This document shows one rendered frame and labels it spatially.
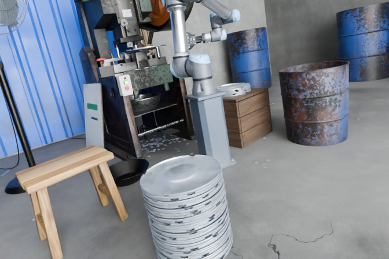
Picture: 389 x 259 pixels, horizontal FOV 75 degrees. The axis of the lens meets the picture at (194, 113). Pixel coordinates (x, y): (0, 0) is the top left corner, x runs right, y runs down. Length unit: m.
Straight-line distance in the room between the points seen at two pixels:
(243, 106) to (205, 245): 1.08
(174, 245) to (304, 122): 1.14
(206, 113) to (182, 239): 0.76
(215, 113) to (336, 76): 0.73
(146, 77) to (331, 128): 1.29
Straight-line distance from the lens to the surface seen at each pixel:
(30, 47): 3.15
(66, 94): 3.16
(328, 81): 1.68
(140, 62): 2.01
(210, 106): 1.45
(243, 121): 1.79
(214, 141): 1.50
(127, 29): 2.07
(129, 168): 1.80
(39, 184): 1.13
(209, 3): 1.63
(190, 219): 0.85
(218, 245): 0.96
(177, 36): 1.57
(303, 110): 1.71
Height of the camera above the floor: 0.69
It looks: 13 degrees down
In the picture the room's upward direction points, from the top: 10 degrees counter-clockwise
